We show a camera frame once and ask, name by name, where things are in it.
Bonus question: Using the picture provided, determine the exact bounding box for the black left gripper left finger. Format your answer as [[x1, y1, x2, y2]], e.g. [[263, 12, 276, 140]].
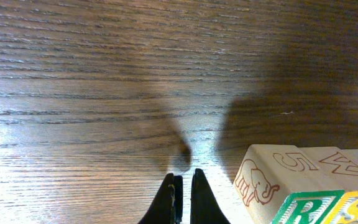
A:
[[139, 173, 183, 224]]

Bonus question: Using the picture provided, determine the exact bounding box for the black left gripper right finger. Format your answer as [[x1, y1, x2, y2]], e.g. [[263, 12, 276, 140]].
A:
[[190, 168, 230, 224]]

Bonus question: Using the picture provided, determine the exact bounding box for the green R wooden block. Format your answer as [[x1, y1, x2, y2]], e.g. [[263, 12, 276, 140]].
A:
[[232, 144, 346, 224]]

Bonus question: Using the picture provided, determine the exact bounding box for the yellow S wooden block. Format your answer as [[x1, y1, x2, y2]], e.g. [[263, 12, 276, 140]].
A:
[[300, 146, 358, 224]]

